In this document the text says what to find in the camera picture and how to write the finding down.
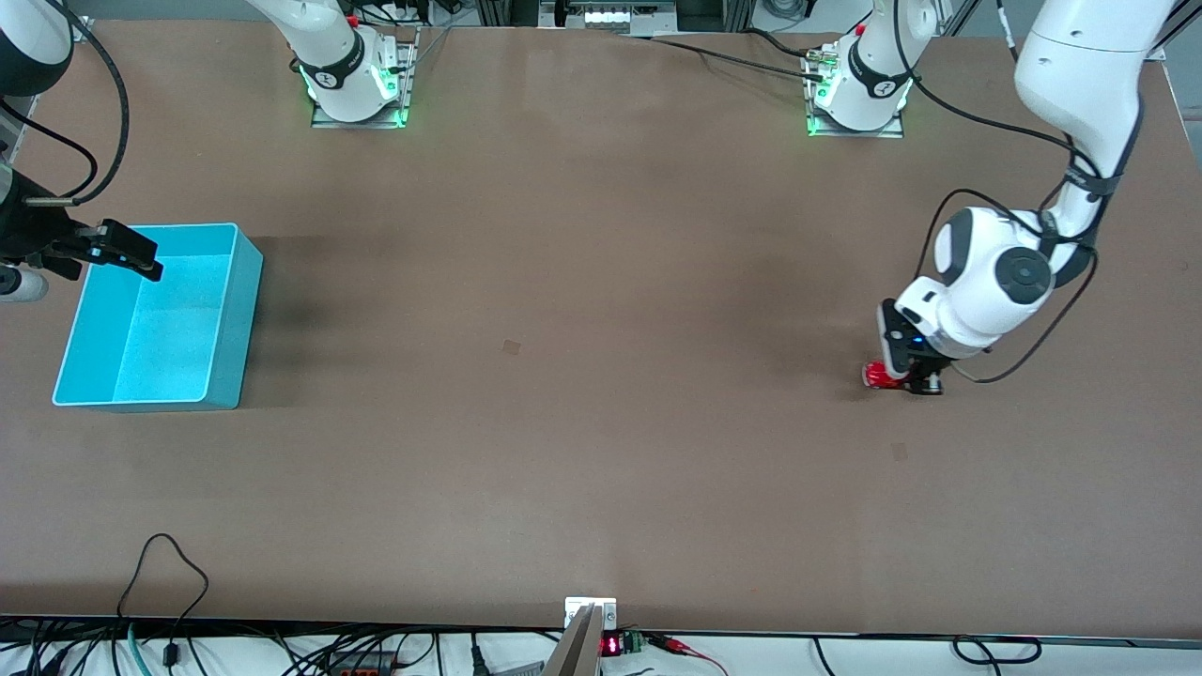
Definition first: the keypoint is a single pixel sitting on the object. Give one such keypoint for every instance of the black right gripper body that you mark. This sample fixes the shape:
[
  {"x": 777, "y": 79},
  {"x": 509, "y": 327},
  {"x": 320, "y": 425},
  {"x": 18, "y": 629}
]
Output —
[{"x": 25, "y": 230}]

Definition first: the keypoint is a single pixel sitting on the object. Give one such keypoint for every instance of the red beetle toy car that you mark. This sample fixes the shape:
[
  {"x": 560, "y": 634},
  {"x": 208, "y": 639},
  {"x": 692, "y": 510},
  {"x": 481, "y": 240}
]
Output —
[{"x": 878, "y": 376}]

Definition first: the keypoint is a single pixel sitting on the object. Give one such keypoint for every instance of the blue plastic box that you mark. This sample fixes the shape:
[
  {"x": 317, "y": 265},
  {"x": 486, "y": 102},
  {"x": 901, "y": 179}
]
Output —
[{"x": 169, "y": 338}]

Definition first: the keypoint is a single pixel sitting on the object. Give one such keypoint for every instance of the red clip lead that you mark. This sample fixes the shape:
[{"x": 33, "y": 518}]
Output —
[{"x": 678, "y": 646}]

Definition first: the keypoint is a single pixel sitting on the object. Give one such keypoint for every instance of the white mounting plate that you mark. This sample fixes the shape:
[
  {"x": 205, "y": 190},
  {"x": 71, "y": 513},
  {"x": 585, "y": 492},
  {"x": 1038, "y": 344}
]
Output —
[{"x": 606, "y": 612}]

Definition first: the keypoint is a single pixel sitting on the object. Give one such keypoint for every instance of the red digit display module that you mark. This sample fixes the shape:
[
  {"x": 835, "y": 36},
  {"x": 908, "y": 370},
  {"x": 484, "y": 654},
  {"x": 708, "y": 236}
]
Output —
[{"x": 611, "y": 646}]

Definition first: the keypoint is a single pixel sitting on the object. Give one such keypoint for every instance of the grey aluminium bar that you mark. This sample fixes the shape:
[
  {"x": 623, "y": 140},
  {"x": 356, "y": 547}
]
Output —
[{"x": 573, "y": 652}]

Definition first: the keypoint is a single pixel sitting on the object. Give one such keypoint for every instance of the lit metal rack device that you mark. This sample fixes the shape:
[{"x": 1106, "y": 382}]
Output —
[{"x": 610, "y": 14}]

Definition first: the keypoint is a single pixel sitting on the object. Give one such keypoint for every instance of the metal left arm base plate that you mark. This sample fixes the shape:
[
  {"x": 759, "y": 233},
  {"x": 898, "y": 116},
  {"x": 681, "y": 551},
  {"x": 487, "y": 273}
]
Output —
[{"x": 892, "y": 130}]

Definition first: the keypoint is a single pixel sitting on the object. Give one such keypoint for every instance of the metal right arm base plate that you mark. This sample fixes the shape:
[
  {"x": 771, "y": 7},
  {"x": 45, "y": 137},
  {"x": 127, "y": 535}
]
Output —
[{"x": 406, "y": 84}]

